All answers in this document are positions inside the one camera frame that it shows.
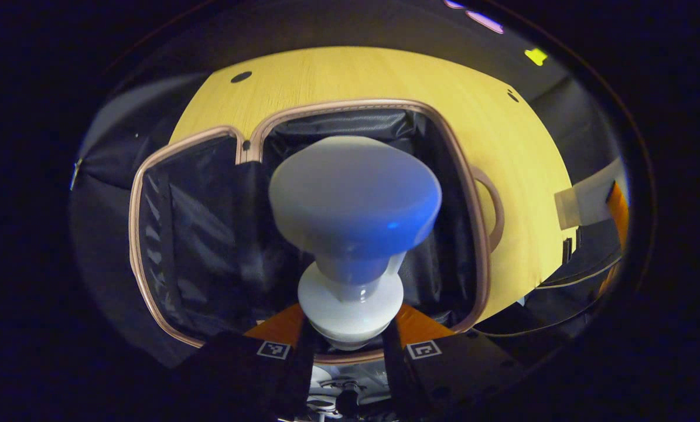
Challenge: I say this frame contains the white cosmetic tube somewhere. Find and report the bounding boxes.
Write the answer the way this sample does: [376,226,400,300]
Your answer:
[554,167,620,231]

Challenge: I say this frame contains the white pump bottle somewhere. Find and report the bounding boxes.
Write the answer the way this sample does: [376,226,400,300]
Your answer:
[268,135,443,352]

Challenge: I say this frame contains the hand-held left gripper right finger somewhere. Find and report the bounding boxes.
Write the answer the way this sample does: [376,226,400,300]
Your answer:
[381,303,524,421]

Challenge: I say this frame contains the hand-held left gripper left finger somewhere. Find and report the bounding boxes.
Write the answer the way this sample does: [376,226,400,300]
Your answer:
[174,303,316,421]

